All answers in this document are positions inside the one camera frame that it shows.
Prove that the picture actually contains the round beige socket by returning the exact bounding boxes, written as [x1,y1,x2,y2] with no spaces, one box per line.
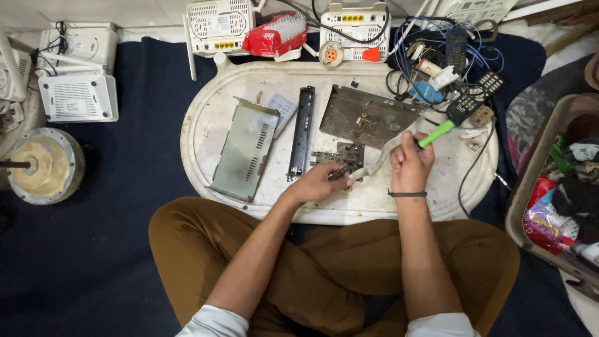
[319,41,345,68]

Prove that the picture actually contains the brown trousers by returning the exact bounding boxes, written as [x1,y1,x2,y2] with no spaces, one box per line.
[148,196,521,337]

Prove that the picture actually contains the black power cable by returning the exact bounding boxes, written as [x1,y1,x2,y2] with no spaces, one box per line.
[261,0,391,46]

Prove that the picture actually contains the white plug adapter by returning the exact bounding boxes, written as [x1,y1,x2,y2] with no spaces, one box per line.
[428,65,460,91]

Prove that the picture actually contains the round metal motor housing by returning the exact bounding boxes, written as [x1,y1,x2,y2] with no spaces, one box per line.
[0,127,87,206]

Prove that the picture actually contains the person's right hand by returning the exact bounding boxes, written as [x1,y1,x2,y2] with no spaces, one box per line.
[389,130,436,193]

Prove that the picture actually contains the white router with grille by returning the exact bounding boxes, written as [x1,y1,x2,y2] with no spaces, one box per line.
[432,0,519,25]

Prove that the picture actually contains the long black cable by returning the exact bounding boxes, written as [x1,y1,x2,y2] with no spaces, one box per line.
[457,119,498,219]

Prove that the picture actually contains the red and white plastic packet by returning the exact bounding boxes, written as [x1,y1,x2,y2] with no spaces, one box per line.
[241,11,309,59]

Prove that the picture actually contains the small pale grey remote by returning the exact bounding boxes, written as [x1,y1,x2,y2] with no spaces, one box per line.
[266,93,299,139]

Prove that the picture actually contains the white vented router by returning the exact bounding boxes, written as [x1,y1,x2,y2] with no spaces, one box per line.
[38,73,119,124]

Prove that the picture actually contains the black remote with white buttons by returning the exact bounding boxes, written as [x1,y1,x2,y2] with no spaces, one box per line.
[446,71,504,126]

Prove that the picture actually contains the grey vented metal cover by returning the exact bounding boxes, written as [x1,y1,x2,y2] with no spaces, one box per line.
[205,96,281,203]

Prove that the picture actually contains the blue tape roll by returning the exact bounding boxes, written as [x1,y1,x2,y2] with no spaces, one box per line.
[408,81,445,105]

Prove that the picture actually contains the white router with black cable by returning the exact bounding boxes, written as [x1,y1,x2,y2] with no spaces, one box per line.
[37,21,118,76]

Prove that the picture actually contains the white oval tray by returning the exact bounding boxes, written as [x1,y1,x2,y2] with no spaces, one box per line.
[180,61,500,226]

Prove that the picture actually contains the dark slim remote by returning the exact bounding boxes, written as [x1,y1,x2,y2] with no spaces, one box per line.
[444,26,468,75]

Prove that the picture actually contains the green-handled screwdriver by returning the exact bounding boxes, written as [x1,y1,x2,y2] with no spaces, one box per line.
[416,119,457,150]

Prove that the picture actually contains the beige crate of clutter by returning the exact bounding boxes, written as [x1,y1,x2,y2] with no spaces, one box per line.
[504,93,599,287]

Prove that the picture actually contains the grey ribbon cable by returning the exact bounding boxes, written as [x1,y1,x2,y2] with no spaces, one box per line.
[348,118,423,184]

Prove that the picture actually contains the white router with yellow ports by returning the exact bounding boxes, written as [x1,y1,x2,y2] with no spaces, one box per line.
[319,2,392,64]

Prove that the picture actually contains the white router partly seen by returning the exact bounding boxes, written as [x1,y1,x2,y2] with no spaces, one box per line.
[0,32,33,103]

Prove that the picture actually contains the white shirt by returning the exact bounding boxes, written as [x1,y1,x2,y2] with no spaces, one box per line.
[175,304,482,337]

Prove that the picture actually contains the white router with antenna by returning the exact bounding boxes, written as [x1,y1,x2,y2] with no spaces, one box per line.
[182,0,257,81]

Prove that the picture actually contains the black front panel strip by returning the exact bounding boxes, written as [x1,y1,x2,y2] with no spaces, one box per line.
[286,85,316,183]

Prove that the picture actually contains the tangle of blue wires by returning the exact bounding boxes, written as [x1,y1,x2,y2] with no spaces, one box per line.
[392,16,505,96]

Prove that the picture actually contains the black wristband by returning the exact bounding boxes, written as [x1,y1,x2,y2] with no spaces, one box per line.
[387,188,428,198]

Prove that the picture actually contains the grey patterned cloth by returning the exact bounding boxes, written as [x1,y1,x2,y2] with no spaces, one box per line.
[505,55,596,175]

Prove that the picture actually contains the dark blue floor mat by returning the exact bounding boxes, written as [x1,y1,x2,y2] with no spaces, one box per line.
[0,32,582,337]

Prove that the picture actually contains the dark metal chassis plate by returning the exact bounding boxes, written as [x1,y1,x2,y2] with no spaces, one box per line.
[319,84,423,150]

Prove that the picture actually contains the person's left hand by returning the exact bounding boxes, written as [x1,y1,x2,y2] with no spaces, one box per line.
[286,162,354,205]

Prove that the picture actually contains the beige switch box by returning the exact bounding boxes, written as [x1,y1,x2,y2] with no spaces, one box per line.
[469,105,496,128]

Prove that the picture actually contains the small green circuit board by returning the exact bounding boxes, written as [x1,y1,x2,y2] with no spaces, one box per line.
[309,141,366,182]

